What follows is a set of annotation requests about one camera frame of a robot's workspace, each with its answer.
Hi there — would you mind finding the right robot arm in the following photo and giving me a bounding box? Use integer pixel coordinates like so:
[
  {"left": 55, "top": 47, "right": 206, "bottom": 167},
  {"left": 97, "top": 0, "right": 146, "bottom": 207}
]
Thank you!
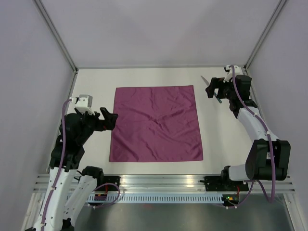
[{"left": 206, "top": 75, "right": 291, "bottom": 190}]

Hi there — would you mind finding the white slotted cable duct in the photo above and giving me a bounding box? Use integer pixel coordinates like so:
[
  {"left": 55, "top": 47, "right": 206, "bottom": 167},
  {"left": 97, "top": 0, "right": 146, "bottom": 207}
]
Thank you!
[{"left": 86, "top": 193, "right": 223, "bottom": 203}]

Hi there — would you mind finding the knife with teal handle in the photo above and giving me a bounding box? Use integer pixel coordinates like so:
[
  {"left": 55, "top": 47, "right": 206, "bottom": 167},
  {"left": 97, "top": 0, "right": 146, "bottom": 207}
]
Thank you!
[{"left": 201, "top": 76, "right": 222, "bottom": 103}]

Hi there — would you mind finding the purple cloth napkin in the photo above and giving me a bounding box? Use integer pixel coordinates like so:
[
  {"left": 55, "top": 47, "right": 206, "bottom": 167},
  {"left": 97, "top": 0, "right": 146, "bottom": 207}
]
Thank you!
[{"left": 109, "top": 85, "right": 203, "bottom": 163}]

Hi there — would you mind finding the aluminium front rail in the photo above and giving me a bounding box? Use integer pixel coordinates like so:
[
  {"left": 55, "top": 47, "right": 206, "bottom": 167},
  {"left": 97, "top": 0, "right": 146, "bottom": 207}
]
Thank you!
[{"left": 33, "top": 174, "right": 295, "bottom": 194}]

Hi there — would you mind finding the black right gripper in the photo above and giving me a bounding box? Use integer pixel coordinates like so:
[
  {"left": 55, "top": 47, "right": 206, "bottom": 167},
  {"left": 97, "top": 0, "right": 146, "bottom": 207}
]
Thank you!
[{"left": 205, "top": 77, "right": 237, "bottom": 101}]

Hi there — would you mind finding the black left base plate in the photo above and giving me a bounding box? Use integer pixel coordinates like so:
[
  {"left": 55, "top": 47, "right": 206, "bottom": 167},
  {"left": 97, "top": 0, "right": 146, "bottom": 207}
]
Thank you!
[{"left": 96, "top": 176, "right": 121, "bottom": 194}]

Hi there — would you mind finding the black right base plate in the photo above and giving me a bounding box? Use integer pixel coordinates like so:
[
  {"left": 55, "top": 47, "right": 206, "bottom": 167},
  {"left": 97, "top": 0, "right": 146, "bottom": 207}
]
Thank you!
[{"left": 199, "top": 176, "right": 249, "bottom": 192}]

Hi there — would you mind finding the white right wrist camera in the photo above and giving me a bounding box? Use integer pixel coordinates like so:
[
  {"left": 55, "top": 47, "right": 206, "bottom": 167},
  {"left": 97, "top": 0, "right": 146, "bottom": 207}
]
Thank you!
[{"left": 223, "top": 65, "right": 243, "bottom": 83}]

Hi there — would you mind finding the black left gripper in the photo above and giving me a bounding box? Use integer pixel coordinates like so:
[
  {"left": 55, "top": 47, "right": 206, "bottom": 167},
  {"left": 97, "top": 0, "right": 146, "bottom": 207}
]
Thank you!
[{"left": 75, "top": 106, "right": 118, "bottom": 144}]

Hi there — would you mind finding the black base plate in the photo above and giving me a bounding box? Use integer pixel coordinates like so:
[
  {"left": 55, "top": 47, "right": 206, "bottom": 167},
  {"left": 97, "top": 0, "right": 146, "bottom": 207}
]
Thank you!
[
  {"left": 199, "top": 176, "right": 249, "bottom": 192},
  {"left": 96, "top": 176, "right": 121, "bottom": 194}
]

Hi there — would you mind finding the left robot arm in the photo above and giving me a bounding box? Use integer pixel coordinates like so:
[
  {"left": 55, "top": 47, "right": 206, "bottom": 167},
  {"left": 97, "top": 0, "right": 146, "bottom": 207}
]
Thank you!
[{"left": 29, "top": 107, "right": 118, "bottom": 231}]

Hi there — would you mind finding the aluminium left frame post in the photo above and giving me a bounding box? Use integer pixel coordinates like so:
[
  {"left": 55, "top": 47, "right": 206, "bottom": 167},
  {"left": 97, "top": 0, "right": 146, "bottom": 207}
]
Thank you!
[{"left": 33, "top": 0, "right": 78, "bottom": 74}]

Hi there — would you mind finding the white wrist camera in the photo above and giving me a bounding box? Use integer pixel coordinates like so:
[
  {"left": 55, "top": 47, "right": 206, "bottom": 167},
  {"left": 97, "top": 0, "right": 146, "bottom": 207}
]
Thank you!
[
  {"left": 69, "top": 94, "right": 94, "bottom": 115},
  {"left": 223, "top": 65, "right": 243, "bottom": 83}
]

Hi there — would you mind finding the aluminium frame post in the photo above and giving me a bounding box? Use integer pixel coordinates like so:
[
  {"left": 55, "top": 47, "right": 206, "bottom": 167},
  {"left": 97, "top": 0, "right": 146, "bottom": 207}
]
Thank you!
[
  {"left": 33, "top": 0, "right": 78, "bottom": 74},
  {"left": 244, "top": 0, "right": 288, "bottom": 72}
]

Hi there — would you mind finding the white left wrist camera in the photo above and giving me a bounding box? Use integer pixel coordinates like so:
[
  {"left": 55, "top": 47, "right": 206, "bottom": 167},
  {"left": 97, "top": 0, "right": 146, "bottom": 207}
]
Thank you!
[{"left": 69, "top": 94, "right": 94, "bottom": 115}]

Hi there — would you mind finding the aluminium right frame post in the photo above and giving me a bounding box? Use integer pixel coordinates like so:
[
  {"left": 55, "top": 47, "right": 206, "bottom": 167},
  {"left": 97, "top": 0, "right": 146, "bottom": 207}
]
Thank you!
[{"left": 244, "top": 0, "right": 288, "bottom": 72}]

